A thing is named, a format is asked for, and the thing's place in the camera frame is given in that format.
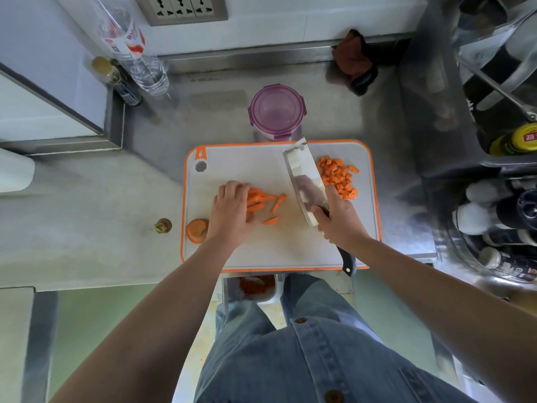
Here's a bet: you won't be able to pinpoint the white and black bag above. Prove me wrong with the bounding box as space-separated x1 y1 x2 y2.
453 0 537 112

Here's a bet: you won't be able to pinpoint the brown-centred carrot end slice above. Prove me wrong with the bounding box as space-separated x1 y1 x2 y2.
186 218 210 242

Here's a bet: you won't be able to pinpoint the white waste bin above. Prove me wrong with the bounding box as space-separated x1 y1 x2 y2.
222 272 285 315

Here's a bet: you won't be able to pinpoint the person's right forearm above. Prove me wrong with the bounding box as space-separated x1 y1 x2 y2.
348 238 537 403

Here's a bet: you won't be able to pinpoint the dark red cloth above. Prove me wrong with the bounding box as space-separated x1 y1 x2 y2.
331 29 379 96

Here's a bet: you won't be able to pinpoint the clear round basin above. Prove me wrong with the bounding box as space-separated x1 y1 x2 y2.
436 184 537 286

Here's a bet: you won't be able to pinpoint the metal utensil handle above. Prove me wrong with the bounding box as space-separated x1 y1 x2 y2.
457 56 537 122

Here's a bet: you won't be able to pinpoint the yellow-capped sauce bottle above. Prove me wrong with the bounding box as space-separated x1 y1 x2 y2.
489 123 537 157

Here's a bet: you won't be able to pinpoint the clear plastic water bottle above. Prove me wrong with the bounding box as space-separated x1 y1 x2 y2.
90 0 171 97

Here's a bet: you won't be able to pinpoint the person's left hand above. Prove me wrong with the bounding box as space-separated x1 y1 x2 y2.
205 180 257 250

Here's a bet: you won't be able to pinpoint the white orange-rimmed cutting board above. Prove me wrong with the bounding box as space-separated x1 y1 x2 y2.
180 139 383 274

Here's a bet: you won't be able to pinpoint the pale green cabinet front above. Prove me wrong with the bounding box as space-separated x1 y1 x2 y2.
48 283 158 399
354 268 439 374

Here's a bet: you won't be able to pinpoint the blue denim trousers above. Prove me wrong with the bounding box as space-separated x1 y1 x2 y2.
192 272 387 403

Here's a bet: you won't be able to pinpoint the pile of diced carrot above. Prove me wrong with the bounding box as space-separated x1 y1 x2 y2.
315 154 361 201

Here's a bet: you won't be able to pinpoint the small gold-capped bottle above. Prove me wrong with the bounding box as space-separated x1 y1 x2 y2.
91 56 143 107

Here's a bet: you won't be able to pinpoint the grey wall socket panel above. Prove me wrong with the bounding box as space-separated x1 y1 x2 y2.
133 0 229 27

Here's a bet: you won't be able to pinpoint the blue denim shirt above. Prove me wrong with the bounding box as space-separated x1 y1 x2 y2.
192 318 477 403

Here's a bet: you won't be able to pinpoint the black-handled kitchen knife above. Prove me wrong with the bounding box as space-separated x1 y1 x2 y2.
282 137 357 278

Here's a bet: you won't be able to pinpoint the purple lidded container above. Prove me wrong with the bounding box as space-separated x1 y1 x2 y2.
247 83 308 142

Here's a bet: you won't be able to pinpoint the person's right hand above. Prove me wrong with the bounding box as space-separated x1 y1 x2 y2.
311 185 372 255

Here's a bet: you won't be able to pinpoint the person's left forearm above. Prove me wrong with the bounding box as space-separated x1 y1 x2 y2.
50 241 240 403

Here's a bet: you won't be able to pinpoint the group of seasoning bottles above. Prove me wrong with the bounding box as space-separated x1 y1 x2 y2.
452 176 537 284

